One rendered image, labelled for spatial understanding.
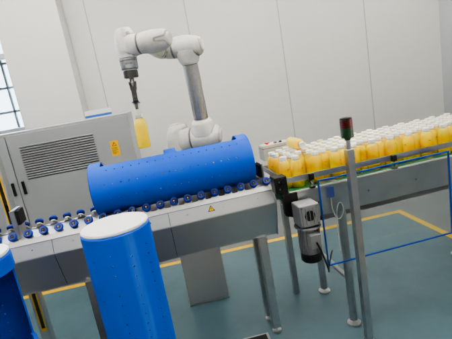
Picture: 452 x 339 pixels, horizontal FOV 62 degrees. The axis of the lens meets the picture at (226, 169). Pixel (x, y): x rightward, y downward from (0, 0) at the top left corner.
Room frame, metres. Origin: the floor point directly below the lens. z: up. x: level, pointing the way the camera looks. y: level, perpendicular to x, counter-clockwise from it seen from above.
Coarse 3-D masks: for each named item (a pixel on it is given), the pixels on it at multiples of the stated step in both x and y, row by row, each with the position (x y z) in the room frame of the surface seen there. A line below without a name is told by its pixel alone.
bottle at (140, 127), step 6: (138, 120) 1.98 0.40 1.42; (144, 120) 1.99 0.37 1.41; (138, 126) 1.97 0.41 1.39; (144, 126) 1.98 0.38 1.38; (138, 132) 1.97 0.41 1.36; (144, 132) 1.97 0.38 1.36; (138, 138) 1.97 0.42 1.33; (144, 138) 1.97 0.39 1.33; (138, 144) 1.97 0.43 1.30; (144, 144) 1.96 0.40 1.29; (150, 144) 1.99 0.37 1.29
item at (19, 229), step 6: (12, 210) 1.91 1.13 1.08; (18, 210) 1.92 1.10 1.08; (12, 216) 1.89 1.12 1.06; (18, 216) 1.90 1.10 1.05; (24, 216) 1.97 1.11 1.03; (12, 222) 1.88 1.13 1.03; (18, 222) 1.89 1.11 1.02; (24, 222) 1.98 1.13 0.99; (18, 228) 1.89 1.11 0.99; (24, 228) 1.96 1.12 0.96; (18, 234) 1.89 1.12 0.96
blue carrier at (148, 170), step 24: (216, 144) 2.05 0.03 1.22; (240, 144) 2.04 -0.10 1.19; (96, 168) 1.94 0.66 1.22; (120, 168) 1.93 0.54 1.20; (144, 168) 1.93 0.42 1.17; (168, 168) 1.94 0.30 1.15; (192, 168) 1.95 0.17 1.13; (216, 168) 1.97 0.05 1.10; (240, 168) 1.99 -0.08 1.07; (96, 192) 1.87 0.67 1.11; (120, 192) 1.89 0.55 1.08; (144, 192) 1.91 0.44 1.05; (168, 192) 1.94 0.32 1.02; (192, 192) 1.99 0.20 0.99
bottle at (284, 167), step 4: (284, 160) 2.05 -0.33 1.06; (280, 164) 2.05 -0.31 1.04; (284, 164) 2.04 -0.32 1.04; (288, 164) 2.05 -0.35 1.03; (280, 168) 2.05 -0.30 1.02; (284, 168) 2.04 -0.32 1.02; (288, 168) 2.04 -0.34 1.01; (280, 172) 2.05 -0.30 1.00; (284, 172) 2.04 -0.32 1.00; (288, 172) 2.04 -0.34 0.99; (288, 176) 2.04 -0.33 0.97; (288, 184) 2.04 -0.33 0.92; (292, 184) 2.05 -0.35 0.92
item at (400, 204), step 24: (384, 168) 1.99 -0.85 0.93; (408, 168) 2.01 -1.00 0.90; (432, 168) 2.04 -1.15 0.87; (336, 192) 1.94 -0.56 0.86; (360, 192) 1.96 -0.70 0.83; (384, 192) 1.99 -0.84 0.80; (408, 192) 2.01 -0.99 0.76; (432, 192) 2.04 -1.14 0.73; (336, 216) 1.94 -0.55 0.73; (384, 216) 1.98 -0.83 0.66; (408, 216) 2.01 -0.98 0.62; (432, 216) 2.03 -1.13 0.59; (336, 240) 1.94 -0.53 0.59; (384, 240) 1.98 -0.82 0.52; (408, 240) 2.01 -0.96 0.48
